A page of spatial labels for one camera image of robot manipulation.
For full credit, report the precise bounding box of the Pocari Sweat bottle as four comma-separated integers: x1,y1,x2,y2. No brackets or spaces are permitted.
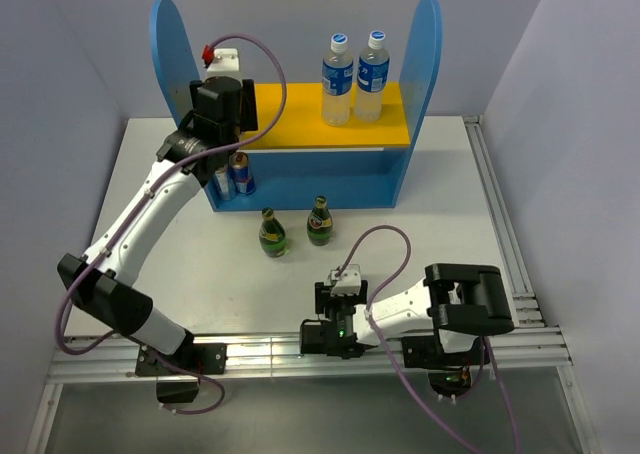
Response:
321,33,354,126
354,30,390,122

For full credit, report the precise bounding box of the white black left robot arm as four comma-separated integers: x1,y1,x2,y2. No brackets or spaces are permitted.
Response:
57,76,258,373

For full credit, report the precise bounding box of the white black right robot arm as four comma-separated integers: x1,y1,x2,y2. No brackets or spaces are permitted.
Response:
299,263,515,370

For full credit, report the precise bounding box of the blue and yellow shelf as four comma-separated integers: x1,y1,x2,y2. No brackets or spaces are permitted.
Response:
149,0,445,214

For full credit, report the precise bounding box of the Red Bull can right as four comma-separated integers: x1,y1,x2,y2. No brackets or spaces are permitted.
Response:
229,151,256,196

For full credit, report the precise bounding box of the red bull can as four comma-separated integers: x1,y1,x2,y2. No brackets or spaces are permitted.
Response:
229,151,256,196
213,164,237,201

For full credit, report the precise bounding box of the Red Bull can left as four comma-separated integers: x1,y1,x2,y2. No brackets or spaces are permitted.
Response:
213,164,237,201

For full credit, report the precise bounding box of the green Perrier bottle right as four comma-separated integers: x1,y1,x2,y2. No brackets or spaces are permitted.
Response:
306,196,333,246

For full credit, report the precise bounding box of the green perrier bottle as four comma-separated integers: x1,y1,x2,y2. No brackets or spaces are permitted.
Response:
306,196,333,246
259,207,288,258

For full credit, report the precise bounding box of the green Perrier bottle left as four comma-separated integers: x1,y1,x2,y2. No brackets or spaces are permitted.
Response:
259,207,288,258

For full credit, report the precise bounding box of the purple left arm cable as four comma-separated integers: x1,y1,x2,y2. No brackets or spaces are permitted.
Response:
53,33,289,416

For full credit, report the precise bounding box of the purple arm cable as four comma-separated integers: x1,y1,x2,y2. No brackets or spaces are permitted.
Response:
337,224,524,454
53,33,289,416

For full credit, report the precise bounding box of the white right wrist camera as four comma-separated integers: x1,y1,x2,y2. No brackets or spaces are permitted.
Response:
325,264,362,297

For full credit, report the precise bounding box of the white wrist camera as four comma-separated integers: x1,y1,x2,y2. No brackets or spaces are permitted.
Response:
325,264,362,297
201,47,241,80

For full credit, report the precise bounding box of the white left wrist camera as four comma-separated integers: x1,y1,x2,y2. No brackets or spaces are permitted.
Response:
201,47,241,80

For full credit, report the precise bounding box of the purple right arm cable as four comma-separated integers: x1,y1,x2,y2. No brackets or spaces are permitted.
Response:
337,224,524,454

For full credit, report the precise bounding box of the aluminium rail frame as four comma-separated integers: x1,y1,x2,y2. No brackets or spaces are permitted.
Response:
26,116,602,453

